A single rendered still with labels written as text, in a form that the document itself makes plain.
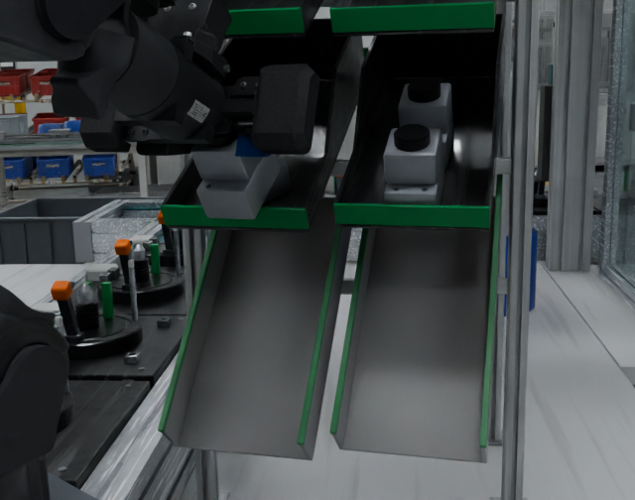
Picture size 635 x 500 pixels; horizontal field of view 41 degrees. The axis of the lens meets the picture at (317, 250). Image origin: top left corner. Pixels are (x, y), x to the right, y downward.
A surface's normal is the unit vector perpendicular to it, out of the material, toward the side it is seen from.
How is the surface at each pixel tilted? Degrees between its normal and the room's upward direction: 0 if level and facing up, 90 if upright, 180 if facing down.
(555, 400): 0
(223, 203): 122
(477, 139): 25
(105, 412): 0
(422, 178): 115
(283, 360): 45
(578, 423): 0
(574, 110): 90
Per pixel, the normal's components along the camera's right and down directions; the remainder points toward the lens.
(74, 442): -0.02, -0.98
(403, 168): -0.22, 0.61
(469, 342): -0.19, -0.54
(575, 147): -0.08, 0.22
